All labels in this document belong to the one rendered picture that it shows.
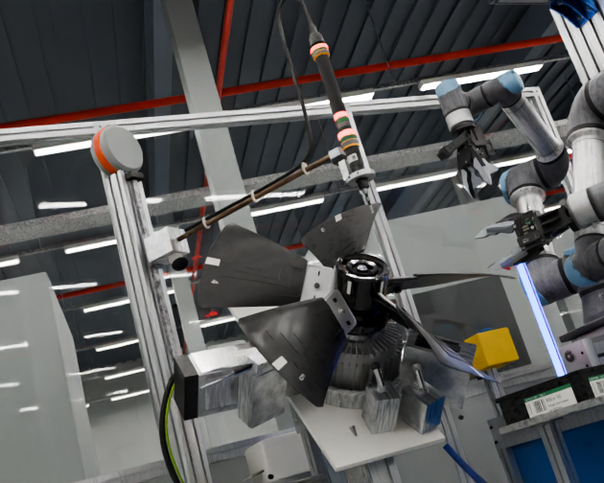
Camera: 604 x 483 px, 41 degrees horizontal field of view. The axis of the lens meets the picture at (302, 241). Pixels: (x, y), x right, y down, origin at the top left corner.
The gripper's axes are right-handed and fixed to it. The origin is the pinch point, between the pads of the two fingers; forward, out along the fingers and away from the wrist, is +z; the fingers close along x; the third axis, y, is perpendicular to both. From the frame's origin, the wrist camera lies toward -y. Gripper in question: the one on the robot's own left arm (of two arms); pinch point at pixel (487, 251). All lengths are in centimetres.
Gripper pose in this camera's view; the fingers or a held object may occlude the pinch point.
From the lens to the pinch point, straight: 181.3
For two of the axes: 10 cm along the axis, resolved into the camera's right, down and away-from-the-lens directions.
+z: -8.0, 3.9, 4.5
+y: -4.9, -0.1, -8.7
